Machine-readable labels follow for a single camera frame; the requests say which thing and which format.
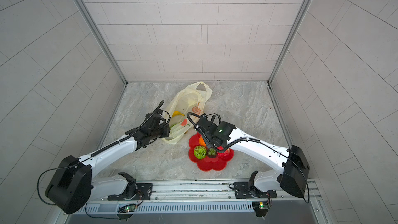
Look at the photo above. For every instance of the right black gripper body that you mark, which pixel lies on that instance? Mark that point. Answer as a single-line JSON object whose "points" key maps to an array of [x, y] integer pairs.
{"points": [[210, 139]]}

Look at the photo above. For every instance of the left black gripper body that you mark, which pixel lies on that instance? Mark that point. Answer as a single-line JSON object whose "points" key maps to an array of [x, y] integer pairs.
{"points": [[160, 132]]}

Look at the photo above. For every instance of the orange toy fruit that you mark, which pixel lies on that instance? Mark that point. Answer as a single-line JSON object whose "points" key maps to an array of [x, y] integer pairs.
{"points": [[201, 142]]}

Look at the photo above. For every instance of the green purple toy grapes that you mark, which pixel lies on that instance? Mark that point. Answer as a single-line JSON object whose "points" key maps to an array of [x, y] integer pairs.
{"points": [[211, 153]]}

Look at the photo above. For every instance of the yellow toy banana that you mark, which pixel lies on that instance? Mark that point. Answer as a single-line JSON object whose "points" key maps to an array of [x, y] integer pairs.
{"points": [[177, 113]]}

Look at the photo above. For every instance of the green toy apple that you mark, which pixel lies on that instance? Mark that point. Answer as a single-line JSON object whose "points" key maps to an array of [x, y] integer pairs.
{"points": [[200, 152]]}

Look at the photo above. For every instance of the red flower-shaped plate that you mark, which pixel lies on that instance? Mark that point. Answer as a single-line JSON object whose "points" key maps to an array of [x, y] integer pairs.
{"points": [[217, 164]]}

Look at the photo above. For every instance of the translucent yellowish plastic bag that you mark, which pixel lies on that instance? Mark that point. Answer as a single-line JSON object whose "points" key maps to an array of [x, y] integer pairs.
{"points": [[191, 99]]}

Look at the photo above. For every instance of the red toy fruit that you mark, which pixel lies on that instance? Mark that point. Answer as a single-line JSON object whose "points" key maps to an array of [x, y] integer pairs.
{"points": [[224, 154]]}

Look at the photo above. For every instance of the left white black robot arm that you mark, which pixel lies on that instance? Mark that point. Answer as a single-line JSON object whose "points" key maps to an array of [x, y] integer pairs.
{"points": [[75, 180]]}

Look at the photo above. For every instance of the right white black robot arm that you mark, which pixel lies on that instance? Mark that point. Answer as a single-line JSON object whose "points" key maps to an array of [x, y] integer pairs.
{"points": [[289, 166]]}

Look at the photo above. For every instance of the right small circuit board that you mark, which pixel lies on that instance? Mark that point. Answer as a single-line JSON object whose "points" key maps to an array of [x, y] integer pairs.
{"points": [[260, 208]]}

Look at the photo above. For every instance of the small circuit board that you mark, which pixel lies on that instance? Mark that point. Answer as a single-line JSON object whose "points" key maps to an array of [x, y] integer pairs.
{"points": [[130, 208], [260, 208]]}

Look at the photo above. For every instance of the left small circuit board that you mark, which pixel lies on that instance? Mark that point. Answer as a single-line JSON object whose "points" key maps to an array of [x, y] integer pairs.
{"points": [[130, 208]]}

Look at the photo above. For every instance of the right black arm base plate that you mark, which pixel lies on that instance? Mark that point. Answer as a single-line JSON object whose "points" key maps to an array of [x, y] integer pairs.
{"points": [[246, 190]]}

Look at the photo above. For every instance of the aluminium mounting rail frame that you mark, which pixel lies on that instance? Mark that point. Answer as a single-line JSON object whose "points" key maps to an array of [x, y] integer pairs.
{"points": [[193, 196]]}

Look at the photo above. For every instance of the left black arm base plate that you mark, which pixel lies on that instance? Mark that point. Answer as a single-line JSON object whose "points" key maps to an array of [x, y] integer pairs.
{"points": [[143, 192]]}

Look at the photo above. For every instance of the left aluminium corner post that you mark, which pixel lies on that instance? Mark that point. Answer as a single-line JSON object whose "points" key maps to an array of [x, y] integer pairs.
{"points": [[99, 37]]}

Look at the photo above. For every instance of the aluminium corner post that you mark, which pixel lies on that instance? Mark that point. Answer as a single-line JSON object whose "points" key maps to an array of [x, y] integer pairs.
{"points": [[295, 27], [99, 37]]}

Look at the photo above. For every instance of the right aluminium corner post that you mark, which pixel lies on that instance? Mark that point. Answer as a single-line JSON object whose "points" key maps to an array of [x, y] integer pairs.
{"points": [[295, 27]]}

